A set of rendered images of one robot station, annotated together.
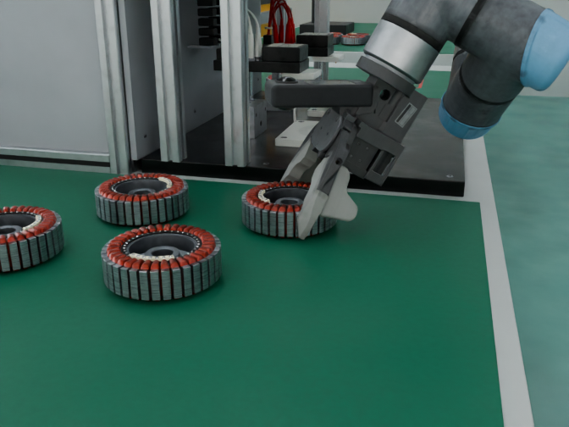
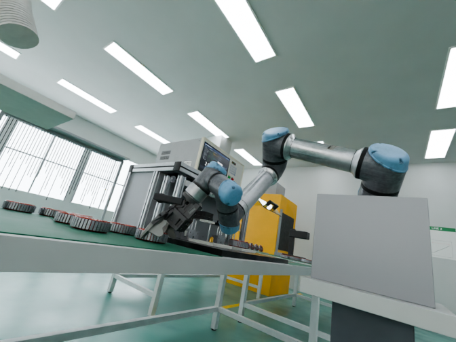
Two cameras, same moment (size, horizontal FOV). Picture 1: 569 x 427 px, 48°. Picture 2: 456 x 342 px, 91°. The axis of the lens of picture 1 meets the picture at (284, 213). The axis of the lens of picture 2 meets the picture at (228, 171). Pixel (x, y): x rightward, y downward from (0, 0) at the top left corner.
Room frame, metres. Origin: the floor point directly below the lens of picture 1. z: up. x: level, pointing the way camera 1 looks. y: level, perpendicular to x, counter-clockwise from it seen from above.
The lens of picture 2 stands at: (0.02, -0.55, 0.80)
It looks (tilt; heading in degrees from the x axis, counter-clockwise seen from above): 17 degrees up; 24
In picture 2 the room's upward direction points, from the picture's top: 12 degrees clockwise
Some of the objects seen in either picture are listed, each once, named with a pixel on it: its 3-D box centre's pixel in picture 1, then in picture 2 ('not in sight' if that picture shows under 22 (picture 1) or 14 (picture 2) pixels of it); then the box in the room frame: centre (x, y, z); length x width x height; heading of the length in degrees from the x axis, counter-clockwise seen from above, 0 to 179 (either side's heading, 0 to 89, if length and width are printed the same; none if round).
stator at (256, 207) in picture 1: (289, 207); (151, 235); (0.70, -0.01, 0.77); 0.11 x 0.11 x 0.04
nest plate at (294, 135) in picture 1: (328, 134); (210, 243); (1.05, -0.08, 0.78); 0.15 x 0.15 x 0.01; 76
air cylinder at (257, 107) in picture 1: (246, 117); (190, 234); (1.08, 0.06, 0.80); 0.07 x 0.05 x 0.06; 166
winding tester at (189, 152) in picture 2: not in sight; (200, 169); (1.26, 0.20, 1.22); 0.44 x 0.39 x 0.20; 166
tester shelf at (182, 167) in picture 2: not in sight; (195, 186); (1.24, 0.20, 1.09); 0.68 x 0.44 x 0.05; 166
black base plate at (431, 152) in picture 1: (333, 128); (222, 249); (1.17, -0.09, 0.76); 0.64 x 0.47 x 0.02; 166
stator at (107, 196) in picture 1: (142, 197); (121, 228); (0.74, 0.17, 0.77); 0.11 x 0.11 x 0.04
